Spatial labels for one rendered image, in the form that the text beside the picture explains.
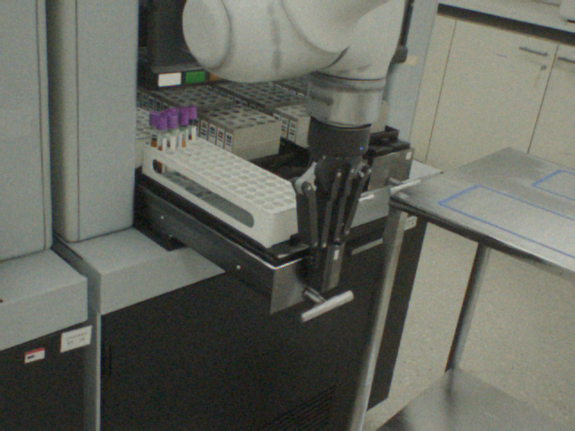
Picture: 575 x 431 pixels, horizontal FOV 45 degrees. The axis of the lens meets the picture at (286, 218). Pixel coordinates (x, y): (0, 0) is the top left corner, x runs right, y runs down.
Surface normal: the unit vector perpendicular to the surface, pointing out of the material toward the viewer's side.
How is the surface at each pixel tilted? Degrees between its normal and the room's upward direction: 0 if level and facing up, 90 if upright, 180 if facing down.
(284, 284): 90
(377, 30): 91
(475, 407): 0
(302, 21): 81
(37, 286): 0
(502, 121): 90
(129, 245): 0
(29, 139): 90
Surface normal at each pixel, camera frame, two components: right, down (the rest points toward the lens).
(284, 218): 0.69, 0.38
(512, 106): -0.72, 0.22
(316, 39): 0.47, 0.47
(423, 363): 0.12, -0.90
